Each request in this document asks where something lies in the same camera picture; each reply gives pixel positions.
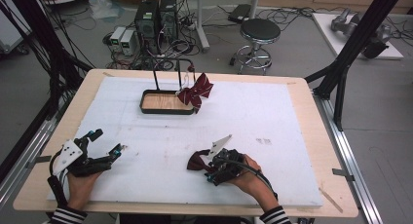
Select dark maroon bow tie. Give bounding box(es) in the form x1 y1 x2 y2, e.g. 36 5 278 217
186 148 217 173

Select person's right hand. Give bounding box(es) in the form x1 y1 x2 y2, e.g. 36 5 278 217
226 153 280 212

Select black round stool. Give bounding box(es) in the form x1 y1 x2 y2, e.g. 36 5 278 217
229 18 282 76

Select black computer tower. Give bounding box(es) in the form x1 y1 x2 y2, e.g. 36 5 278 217
159 0 179 43
134 0 162 55

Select aluminium rail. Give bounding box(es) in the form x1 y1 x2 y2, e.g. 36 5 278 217
313 87 384 224
0 116 57 203

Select flat black box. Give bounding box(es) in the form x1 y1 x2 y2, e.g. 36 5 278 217
227 3 252 23

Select tangle of floor cables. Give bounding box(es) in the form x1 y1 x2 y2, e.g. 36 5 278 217
103 32 208 71

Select white foam mat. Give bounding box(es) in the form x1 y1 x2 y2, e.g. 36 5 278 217
48 75 324 208

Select thin wooden stick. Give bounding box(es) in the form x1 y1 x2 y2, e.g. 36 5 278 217
319 187 344 214

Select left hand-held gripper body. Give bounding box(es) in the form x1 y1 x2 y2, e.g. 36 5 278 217
52 135 114 178

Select black metal rig frame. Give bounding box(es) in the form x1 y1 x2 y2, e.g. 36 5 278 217
0 0 95 121
304 0 407 131

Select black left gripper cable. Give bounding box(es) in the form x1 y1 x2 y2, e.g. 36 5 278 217
47 150 69 208

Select clear plastic bag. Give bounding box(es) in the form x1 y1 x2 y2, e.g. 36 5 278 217
89 0 126 20

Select red striped bow tie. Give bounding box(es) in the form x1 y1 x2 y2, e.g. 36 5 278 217
176 72 214 114

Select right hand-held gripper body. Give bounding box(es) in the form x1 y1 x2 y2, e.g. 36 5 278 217
206 133 247 186

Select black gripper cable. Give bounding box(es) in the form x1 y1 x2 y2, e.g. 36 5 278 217
213 156 280 201
47 150 69 208

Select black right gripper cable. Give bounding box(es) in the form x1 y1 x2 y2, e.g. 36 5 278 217
213 156 280 201

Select person's left hand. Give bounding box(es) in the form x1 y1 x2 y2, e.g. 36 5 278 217
65 171 102 212

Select white power supply unit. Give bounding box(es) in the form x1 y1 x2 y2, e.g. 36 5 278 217
120 28 136 56
109 25 127 47

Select grey metal bracket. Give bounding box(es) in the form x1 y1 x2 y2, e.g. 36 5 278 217
331 168 356 183
25 155 53 169

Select black tray with wooden bottom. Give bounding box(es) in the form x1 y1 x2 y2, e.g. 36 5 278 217
139 89 196 115

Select black metal hanger rack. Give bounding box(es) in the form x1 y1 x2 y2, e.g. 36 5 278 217
151 56 197 92

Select white floor board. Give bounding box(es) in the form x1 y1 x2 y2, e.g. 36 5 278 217
311 12 405 61

